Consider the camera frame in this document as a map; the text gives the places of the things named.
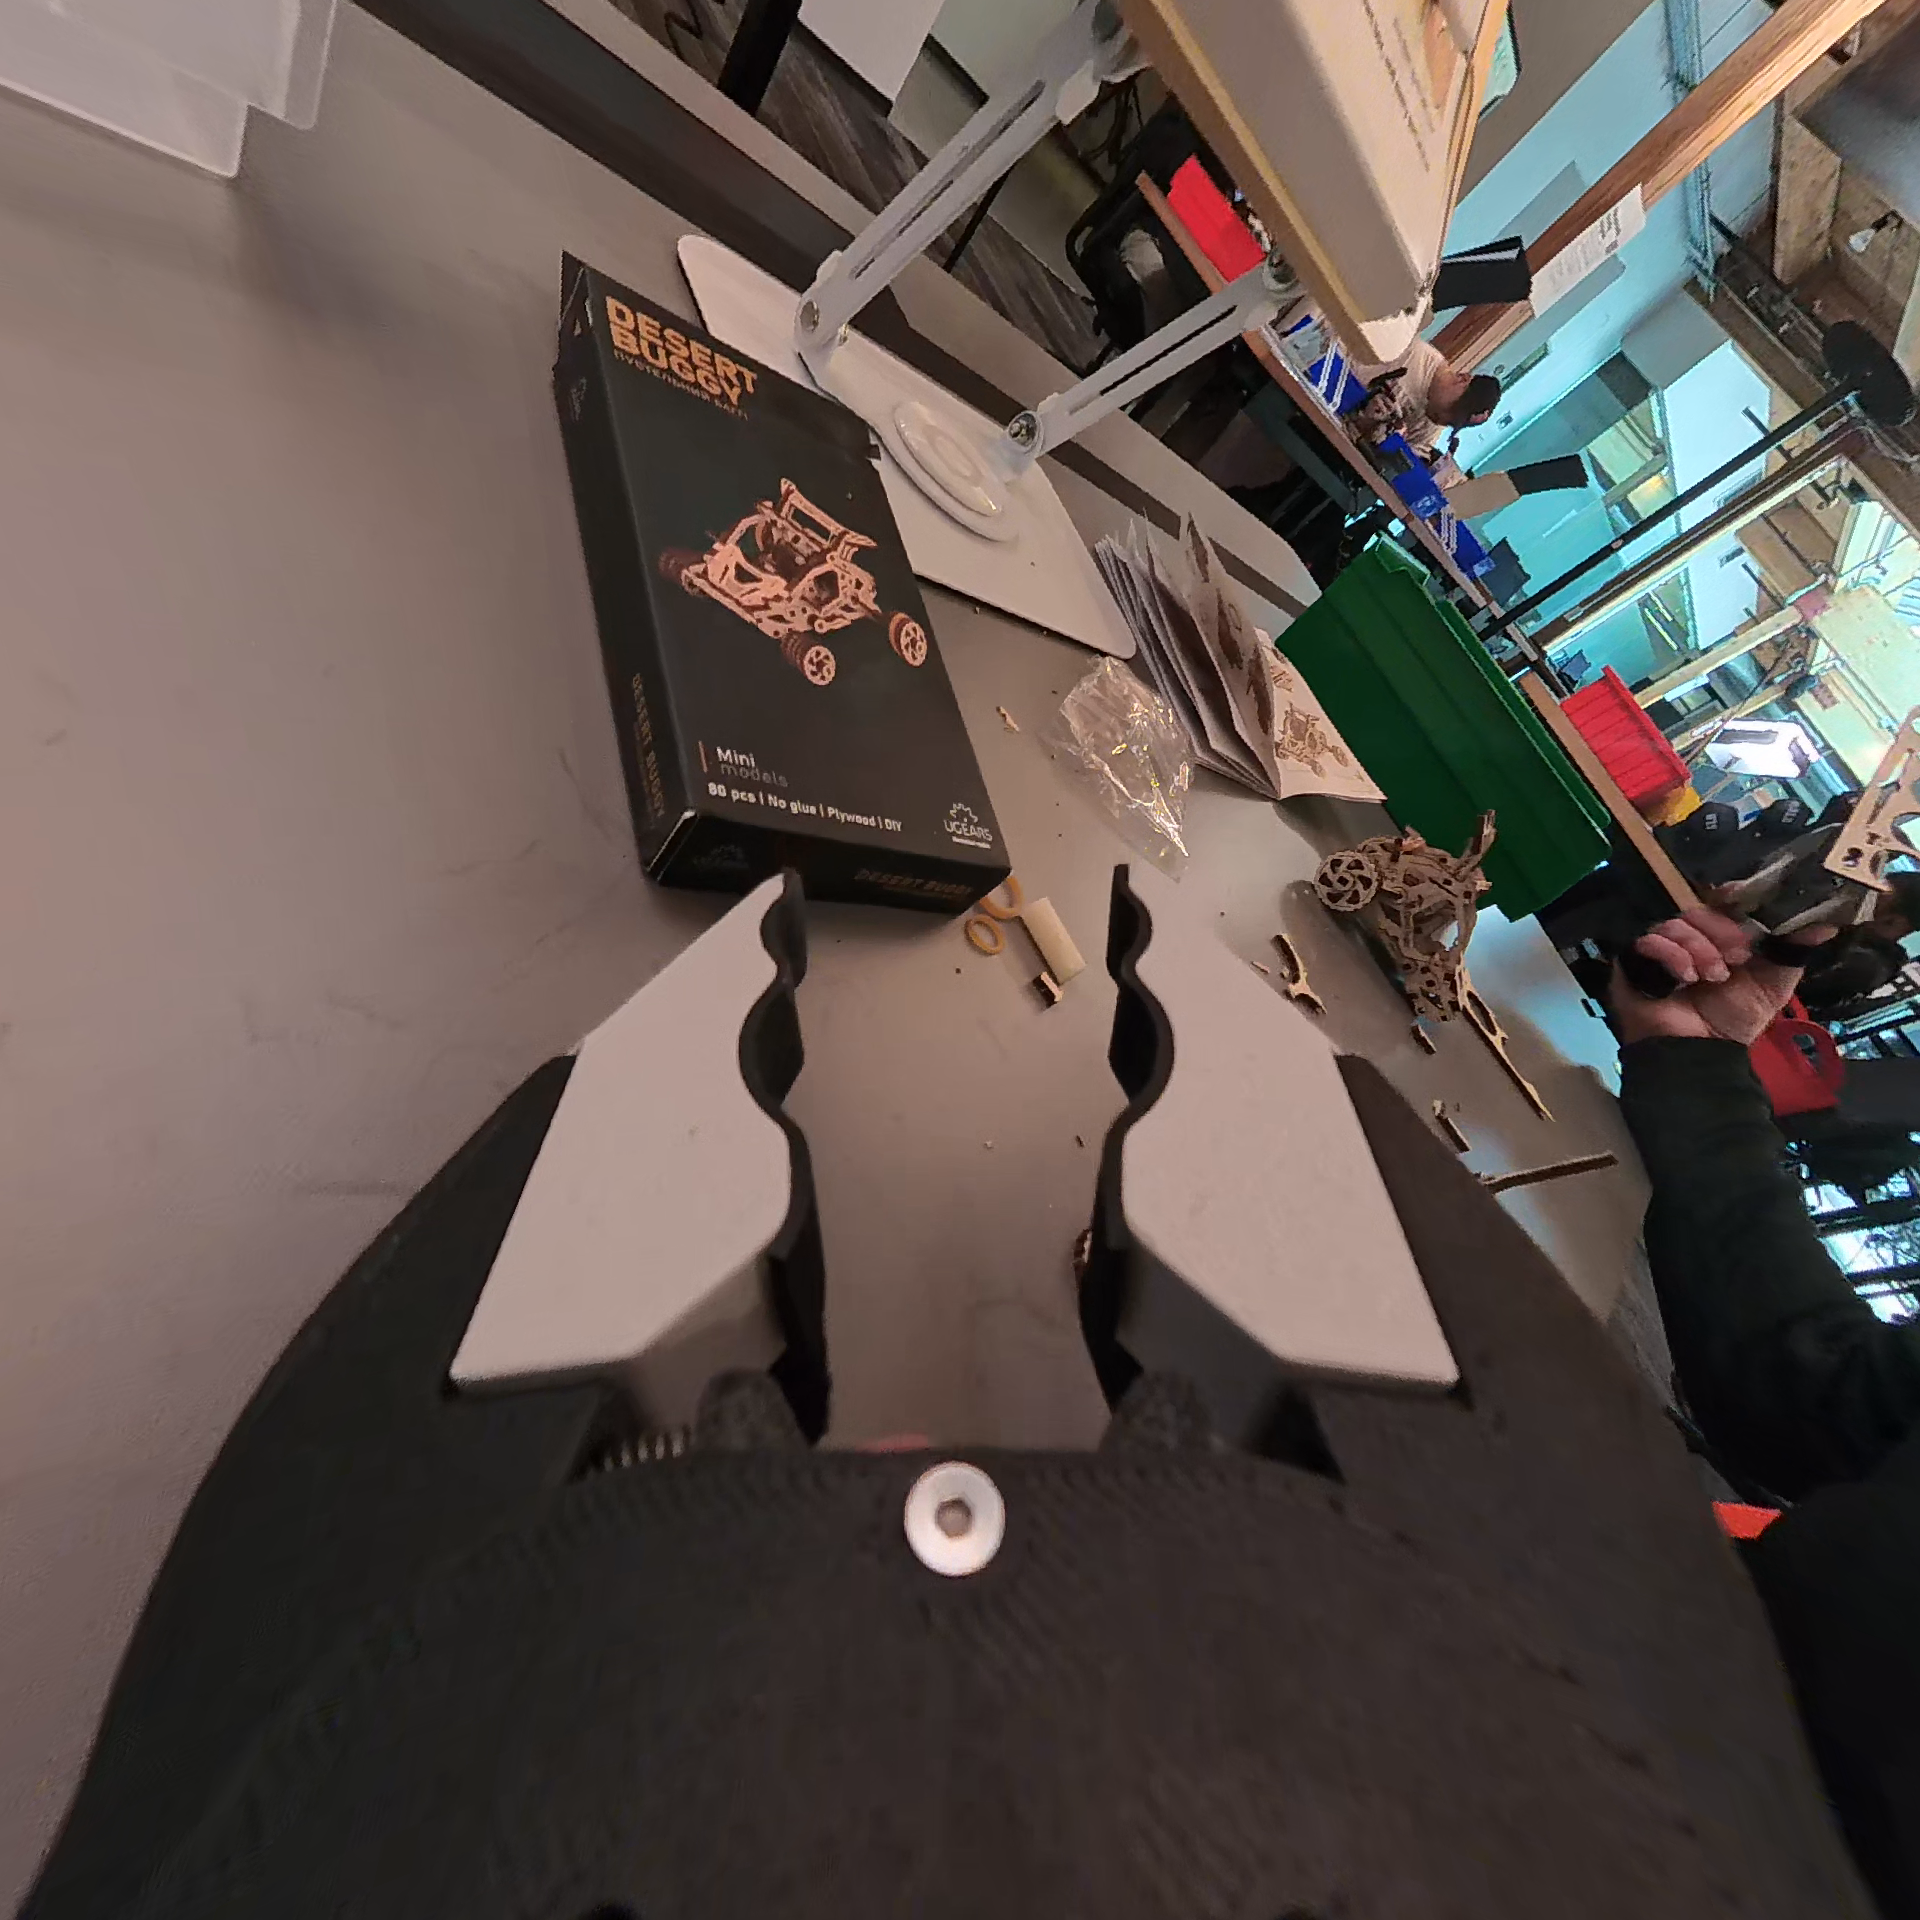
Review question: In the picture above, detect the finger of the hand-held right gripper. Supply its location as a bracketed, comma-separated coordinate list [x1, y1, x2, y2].
[1746, 874, 1885, 937]

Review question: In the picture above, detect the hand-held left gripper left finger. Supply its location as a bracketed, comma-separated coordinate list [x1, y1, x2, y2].
[451, 871, 831, 1430]

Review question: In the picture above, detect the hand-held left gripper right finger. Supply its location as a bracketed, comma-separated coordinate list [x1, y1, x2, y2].
[1082, 865, 1465, 1416]

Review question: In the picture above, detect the black model kit box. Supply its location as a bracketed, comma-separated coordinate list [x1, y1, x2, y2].
[554, 253, 1014, 915]

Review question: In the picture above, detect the person's right forearm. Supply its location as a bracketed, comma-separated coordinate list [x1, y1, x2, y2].
[1617, 1032, 1920, 1503]

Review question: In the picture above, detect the wooden model buggy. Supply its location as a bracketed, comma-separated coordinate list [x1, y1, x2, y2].
[1315, 811, 1502, 1022]

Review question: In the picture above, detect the person's right hand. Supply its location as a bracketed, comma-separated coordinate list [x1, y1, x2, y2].
[1613, 907, 1811, 1048]

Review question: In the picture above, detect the row of black dumbbells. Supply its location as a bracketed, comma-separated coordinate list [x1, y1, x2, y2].
[1665, 794, 1841, 889]

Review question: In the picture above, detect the long wooden workbench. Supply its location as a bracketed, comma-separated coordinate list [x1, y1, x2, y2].
[1133, 172, 1713, 911]

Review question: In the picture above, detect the red bag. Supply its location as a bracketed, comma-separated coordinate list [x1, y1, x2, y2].
[1746, 997, 1848, 1121]

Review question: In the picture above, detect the red plastic bin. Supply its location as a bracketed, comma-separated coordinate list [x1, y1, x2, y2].
[1167, 155, 1267, 283]
[1560, 666, 1691, 804]

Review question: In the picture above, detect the wooden peg part dark tip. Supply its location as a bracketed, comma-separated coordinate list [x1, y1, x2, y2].
[1462, 990, 1555, 1125]

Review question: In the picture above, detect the green plastic bin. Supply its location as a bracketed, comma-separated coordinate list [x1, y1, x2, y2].
[1274, 540, 1615, 920]

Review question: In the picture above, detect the clear plastic bag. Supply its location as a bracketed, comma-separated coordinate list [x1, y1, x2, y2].
[1043, 656, 1199, 880]

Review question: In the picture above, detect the row of blue striped bins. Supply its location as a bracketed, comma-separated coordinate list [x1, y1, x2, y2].
[1302, 318, 1510, 594]

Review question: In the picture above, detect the assembly instruction booklet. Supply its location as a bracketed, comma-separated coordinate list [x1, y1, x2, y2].
[1095, 517, 1391, 804]

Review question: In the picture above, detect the printed instruction sheet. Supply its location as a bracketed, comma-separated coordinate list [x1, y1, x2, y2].
[1386, 0, 1515, 183]

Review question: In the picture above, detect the clear plastic bin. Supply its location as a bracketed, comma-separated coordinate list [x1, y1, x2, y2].
[0, 0, 340, 183]

